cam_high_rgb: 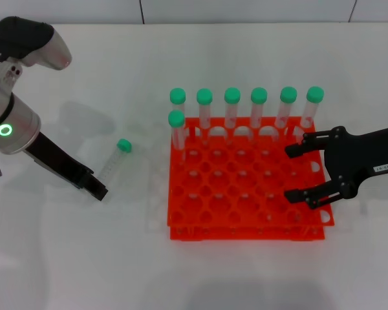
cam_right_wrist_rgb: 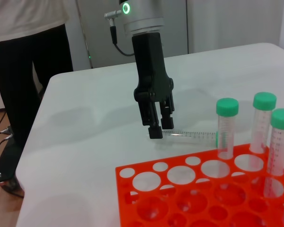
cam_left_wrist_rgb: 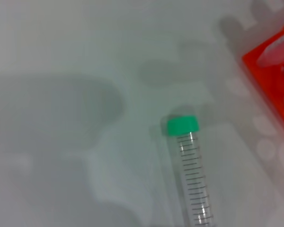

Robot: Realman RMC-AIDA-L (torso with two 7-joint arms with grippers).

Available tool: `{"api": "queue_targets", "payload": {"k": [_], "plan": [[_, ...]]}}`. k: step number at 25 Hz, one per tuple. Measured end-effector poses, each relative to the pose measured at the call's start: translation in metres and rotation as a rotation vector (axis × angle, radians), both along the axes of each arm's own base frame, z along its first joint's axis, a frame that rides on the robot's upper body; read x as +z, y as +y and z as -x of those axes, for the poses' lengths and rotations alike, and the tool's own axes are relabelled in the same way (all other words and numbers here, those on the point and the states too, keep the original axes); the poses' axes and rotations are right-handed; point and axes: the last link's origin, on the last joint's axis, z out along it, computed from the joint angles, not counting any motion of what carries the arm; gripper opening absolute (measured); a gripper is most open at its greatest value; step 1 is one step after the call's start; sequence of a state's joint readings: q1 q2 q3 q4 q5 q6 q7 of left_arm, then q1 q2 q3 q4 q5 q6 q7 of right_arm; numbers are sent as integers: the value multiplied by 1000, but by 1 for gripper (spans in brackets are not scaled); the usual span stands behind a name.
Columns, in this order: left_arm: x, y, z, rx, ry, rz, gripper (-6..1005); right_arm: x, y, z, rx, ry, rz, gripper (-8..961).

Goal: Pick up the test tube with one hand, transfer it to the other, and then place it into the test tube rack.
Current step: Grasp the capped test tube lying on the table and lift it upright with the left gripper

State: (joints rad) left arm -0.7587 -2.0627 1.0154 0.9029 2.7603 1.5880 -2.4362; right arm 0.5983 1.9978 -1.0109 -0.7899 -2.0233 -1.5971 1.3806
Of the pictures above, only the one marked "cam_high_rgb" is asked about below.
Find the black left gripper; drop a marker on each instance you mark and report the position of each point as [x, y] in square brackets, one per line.
[58, 158]

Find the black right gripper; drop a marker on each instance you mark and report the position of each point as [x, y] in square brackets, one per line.
[359, 151]

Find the clear test tube green cap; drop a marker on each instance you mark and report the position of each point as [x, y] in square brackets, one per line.
[176, 118]
[204, 96]
[232, 95]
[177, 95]
[124, 144]
[288, 94]
[259, 95]
[315, 94]

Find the orange test tube rack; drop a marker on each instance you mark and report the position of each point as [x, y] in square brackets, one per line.
[213, 236]

